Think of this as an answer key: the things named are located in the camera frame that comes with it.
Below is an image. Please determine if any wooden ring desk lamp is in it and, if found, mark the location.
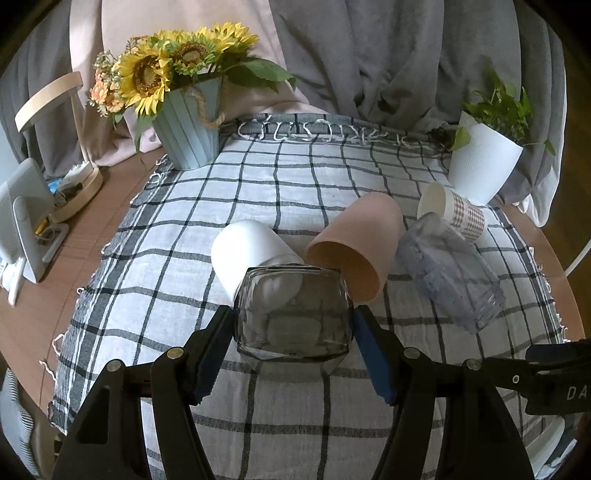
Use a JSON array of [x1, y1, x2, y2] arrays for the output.
[[15, 71, 105, 223]]

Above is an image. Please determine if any artificial sunflower bouquet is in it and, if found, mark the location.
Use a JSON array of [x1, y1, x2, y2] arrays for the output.
[[88, 22, 297, 152]]

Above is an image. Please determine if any grey curtain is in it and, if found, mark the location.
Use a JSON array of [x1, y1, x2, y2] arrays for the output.
[[0, 0, 568, 227]]

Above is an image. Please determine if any light blue flower pot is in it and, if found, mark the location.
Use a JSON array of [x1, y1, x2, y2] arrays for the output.
[[151, 76, 226, 171]]

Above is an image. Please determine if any white cable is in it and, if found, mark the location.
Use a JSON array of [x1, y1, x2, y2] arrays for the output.
[[564, 237, 591, 277]]

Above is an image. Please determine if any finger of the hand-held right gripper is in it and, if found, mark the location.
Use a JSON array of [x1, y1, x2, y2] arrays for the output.
[[480, 339, 591, 416]]

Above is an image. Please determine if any white cup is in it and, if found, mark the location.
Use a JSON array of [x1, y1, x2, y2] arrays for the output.
[[211, 220, 305, 304]]

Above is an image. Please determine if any smoky grey glass cup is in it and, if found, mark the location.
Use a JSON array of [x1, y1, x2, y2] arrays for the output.
[[232, 265, 356, 365]]

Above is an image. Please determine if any white ribbed plant pot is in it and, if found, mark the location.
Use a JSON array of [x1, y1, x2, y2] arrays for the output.
[[449, 110, 524, 206]]

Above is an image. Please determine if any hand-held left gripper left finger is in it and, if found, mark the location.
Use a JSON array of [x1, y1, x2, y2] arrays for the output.
[[52, 305, 236, 480]]

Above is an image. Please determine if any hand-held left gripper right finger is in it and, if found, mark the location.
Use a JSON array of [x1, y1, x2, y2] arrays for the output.
[[353, 304, 535, 480]]

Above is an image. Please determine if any white desk fan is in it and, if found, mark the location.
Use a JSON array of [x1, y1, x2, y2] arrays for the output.
[[0, 158, 70, 306]]

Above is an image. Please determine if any pink curtain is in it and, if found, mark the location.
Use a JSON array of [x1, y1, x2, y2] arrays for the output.
[[69, 0, 358, 168]]

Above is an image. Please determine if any green leafy plant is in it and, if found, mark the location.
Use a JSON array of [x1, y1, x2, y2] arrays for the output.
[[450, 67, 557, 155]]

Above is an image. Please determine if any checked paper cup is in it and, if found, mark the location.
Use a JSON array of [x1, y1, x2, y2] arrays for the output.
[[417, 181, 486, 244]]

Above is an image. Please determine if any checked tablecloth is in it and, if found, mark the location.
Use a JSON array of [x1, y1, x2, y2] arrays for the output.
[[39, 113, 571, 480]]

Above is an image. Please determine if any pink plastic cup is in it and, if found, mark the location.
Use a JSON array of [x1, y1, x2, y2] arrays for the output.
[[305, 191, 404, 303]]

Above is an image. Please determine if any clear ribbed plastic cup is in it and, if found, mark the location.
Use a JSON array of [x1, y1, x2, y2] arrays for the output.
[[396, 211, 507, 333]]

